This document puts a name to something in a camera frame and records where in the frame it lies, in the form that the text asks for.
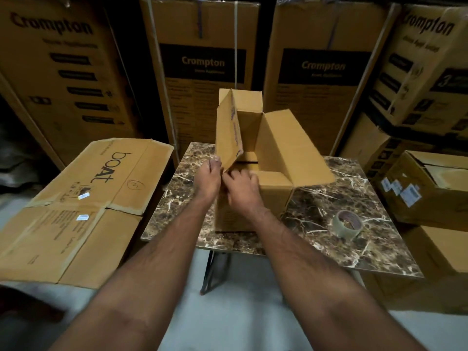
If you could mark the person's right hand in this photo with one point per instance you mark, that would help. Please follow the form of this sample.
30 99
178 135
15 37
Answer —
245 195

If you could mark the person's left hand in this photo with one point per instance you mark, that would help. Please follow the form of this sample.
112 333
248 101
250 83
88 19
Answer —
208 180

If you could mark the person's left fingers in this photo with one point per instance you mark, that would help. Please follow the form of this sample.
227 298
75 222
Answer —
215 165

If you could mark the person's right fingers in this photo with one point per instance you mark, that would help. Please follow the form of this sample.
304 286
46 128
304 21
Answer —
237 176

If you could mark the person's right forearm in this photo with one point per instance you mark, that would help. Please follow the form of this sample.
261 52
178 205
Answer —
314 281

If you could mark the person's left forearm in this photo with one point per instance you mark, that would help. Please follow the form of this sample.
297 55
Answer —
146 274

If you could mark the tall printed cardboard box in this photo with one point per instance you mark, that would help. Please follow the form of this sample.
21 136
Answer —
55 87
321 87
197 87
424 69

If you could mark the clear packing tape roll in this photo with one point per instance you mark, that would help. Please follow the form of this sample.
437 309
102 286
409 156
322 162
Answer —
338 230

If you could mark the brown box with black print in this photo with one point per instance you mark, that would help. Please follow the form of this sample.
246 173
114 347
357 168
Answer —
369 146

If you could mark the flattened brown cardboard box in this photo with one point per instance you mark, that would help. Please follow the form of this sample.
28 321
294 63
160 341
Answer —
73 215

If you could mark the brown box with white labels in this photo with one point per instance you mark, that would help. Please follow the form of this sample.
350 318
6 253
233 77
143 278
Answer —
431 193

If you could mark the plain brown cardboard box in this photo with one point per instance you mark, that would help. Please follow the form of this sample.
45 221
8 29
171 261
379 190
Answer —
442 259

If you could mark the black metal table frame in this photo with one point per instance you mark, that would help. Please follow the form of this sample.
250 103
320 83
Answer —
209 274

